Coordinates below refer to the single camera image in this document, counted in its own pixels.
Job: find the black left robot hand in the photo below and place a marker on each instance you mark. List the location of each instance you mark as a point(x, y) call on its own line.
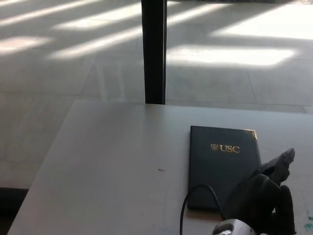
point(264, 203)

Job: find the dark blue USC diary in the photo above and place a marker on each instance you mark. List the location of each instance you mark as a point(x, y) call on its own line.
point(212, 176)

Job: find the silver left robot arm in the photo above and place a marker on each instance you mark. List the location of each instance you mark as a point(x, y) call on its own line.
point(227, 228)

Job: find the black vertical pillar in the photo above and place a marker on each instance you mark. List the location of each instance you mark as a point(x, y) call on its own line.
point(154, 54)

